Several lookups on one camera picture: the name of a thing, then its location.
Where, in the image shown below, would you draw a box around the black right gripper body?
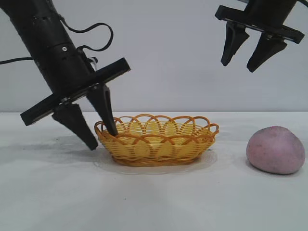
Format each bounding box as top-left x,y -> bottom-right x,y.
215,0 -> 305,44

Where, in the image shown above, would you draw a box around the pink peach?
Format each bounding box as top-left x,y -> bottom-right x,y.
246,126 -> 306,175

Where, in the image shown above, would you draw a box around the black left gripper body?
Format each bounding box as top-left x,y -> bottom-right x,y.
20,42 -> 131,126

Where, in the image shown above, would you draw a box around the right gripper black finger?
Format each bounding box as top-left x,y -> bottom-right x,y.
221,21 -> 250,67
247,32 -> 288,73

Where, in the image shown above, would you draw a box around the yellow woven wicker basket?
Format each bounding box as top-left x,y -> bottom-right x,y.
94,114 -> 220,167

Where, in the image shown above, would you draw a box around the black straight cable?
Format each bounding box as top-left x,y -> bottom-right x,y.
0,57 -> 34,65

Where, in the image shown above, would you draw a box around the black looping cable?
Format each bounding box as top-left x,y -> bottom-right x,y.
56,13 -> 114,52

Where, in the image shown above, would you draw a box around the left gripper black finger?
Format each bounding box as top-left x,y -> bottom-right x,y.
87,83 -> 119,135
51,103 -> 99,151

